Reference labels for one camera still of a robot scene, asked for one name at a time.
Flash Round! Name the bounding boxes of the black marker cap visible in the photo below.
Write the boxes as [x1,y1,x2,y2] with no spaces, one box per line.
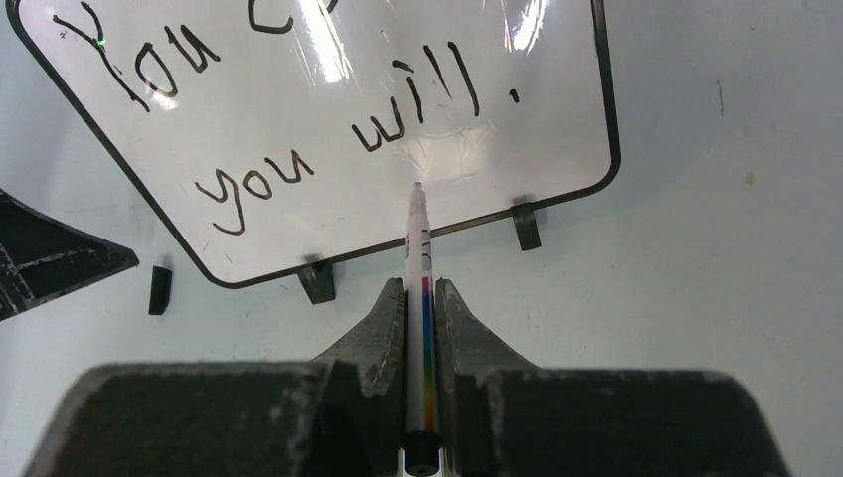
[148,266,173,316]

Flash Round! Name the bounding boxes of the left whiteboard foot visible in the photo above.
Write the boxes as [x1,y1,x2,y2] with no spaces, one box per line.
[296,254,336,305]

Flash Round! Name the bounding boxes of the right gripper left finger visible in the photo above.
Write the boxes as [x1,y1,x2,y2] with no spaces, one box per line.
[25,278,405,476]

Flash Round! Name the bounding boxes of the white marker pen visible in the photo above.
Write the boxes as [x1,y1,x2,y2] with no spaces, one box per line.
[401,182,442,476]

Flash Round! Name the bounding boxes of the whiteboard foot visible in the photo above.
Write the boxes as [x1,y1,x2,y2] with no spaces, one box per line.
[510,196,542,251]
[296,254,336,305]

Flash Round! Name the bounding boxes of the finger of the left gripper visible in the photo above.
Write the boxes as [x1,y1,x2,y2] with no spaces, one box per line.
[1,192,139,320]

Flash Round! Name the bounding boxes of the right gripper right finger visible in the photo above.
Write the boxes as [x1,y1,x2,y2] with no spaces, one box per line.
[435,279,789,476]

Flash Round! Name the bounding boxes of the right whiteboard foot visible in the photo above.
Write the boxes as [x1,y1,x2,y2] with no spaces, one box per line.
[510,196,542,251]

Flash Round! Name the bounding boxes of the black framed whiteboard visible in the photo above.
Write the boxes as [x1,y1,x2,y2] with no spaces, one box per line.
[4,1,621,288]

